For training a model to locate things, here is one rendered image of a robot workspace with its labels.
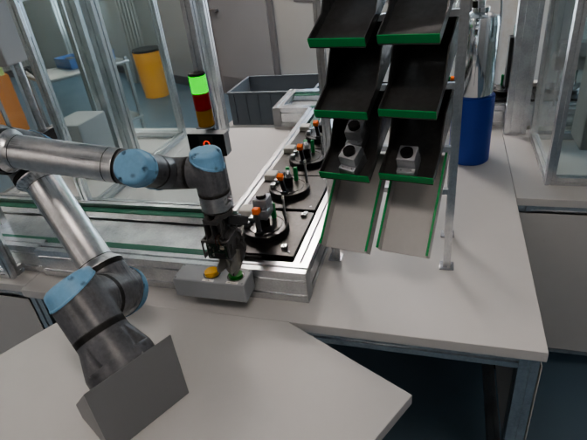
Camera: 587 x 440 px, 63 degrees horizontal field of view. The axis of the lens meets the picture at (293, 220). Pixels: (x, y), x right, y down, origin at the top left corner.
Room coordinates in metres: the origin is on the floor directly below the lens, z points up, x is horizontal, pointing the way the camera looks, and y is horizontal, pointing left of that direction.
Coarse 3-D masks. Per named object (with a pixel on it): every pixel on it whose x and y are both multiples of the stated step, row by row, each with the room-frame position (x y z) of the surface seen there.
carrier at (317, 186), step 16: (304, 160) 1.49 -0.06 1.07; (272, 176) 1.58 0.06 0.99; (288, 176) 1.47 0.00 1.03; (304, 176) 1.58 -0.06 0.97; (320, 176) 1.57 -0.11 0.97; (256, 192) 1.50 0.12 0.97; (272, 192) 1.45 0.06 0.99; (288, 192) 1.43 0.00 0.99; (304, 192) 1.43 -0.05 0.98; (320, 192) 1.45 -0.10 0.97; (288, 208) 1.36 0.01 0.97; (304, 208) 1.35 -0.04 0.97
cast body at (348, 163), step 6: (348, 144) 1.11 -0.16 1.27; (342, 150) 1.08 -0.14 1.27; (348, 150) 1.07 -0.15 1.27; (354, 150) 1.07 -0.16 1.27; (360, 150) 1.08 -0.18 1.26; (342, 156) 1.08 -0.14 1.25; (348, 156) 1.07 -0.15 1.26; (354, 156) 1.06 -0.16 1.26; (360, 156) 1.08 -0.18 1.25; (342, 162) 1.08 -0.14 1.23; (348, 162) 1.07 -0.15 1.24; (354, 162) 1.06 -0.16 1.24; (360, 162) 1.08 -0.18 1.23; (342, 168) 1.08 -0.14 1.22; (348, 168) 1.07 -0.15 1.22; (354, 168) 1.06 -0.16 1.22; (360, 168) 1.08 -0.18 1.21; (348, 174) 1.07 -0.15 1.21; (354, 174) 1.06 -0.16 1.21
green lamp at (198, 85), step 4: (200, 76) 1.40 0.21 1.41; (204, 76) 1.41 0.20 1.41; (192, 80) 1.39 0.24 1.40; (196, 80) 1.39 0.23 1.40; (200, 80) 1.39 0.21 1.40; (204, 80) 1.40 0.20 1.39; (192, 84) 1.40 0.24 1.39; (196, 84) 1.39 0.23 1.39; (200, 84) 1.39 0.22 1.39; (204, 84) 1.40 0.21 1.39; (192, 88) 1.40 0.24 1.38; (196, 88) 1.39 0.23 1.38; (200, 88) 1.39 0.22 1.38; (204, 88) 1.40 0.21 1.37; (192, 92) 1.40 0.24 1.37; (196, 92) 1.39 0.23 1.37; (200, 92) 1.39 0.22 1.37; (204, 92) 1.40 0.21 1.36
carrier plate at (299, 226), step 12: (288, 216) 1.31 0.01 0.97; (300, 216) 1.30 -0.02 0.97; (312, 216) 1.30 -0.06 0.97; (240, 228) 1.27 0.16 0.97; (300, 228) 1.23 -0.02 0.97; (288, 240) 1.17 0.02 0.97; (300, 240) 1.17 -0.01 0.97; (252, 252) 1.13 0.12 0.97; (264, 252) 1.13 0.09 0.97; (276, 252) 1.12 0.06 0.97; (288, 252) 1.11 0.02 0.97
